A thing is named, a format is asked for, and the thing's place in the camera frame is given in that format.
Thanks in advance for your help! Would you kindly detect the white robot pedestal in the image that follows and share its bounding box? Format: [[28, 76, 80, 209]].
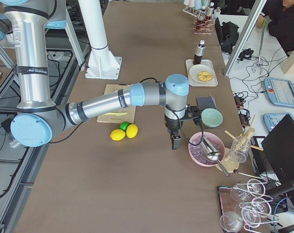
[[79, 0, 122, 80]]

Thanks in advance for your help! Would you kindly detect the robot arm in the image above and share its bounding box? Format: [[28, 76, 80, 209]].
[[3, 0, 200, 149]]

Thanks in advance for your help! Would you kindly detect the copper wire bottle rack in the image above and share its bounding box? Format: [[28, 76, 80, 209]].
[[193, 16, 214, 35]]

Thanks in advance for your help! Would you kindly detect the grey folded cloth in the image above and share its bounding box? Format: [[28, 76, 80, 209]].
[[196, 95, 217, 111]]

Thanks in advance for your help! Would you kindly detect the wooden mug tree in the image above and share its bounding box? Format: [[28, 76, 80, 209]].
[[224, 115, 263, 173]]

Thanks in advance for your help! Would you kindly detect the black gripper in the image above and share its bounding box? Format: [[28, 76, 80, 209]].
[[164, 104, 202, 150]]

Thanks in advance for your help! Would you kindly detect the pink bowl with ice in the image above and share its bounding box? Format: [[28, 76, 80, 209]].
[[188, 132, 225, 167]]

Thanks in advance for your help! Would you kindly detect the cream rabbit tray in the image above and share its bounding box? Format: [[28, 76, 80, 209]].
[[185, 59, 218, 87]]

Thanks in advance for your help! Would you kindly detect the braided donut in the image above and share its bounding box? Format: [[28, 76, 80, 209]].
[[197, 71, 212, 82]]

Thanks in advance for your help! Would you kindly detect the wine glass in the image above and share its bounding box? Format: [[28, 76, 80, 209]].
[[230, 179, 265, 202], [236, 197, 272, 228], [219, 211, 243, 233]]

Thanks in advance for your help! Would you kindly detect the yellow plastic knife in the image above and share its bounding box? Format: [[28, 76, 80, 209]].
[[104, 112, 128, 116]]

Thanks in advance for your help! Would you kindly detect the black monitor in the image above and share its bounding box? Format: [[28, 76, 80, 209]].
[[262, 114, 294, 205]]

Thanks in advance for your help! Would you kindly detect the metal ice scoop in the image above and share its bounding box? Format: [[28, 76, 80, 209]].
[[201, 138, 229, 177]]

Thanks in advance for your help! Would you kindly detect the dark tea bottle in rack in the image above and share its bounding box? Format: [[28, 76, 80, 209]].
[[197, 9, 206, 21]]

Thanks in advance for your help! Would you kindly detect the green bowl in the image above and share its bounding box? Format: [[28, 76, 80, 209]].
[[201, 108, 223, 128]]

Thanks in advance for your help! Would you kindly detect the glass mug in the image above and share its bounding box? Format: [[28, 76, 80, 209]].
[[229, 136, 250, 163]]

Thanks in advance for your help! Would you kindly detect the blue teach pendant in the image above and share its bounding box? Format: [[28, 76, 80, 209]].
[[263, 113, 293, 132], [264, 77, 294, 108]]

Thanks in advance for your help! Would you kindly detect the light blue cup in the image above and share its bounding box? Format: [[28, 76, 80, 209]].
[[194, 0, 202, 10]]

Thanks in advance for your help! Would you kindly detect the dark tea bottle on tray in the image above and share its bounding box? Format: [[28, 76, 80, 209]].
[[193, 40, 205, 65]]

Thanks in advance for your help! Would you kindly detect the aluminium frame post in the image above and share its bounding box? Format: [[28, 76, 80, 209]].
[[224, 0, 266, 77]]

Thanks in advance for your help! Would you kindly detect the yellow lemon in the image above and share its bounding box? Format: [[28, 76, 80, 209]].
[[110, 129, 126, 141], [126, 124, 138, 138]]

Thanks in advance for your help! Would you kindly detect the green lime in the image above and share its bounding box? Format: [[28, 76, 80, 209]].
[[119, 121, 131, 131]]

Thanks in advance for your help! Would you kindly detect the white plate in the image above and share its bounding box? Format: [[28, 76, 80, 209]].
[[189, 64, 216, 85]]

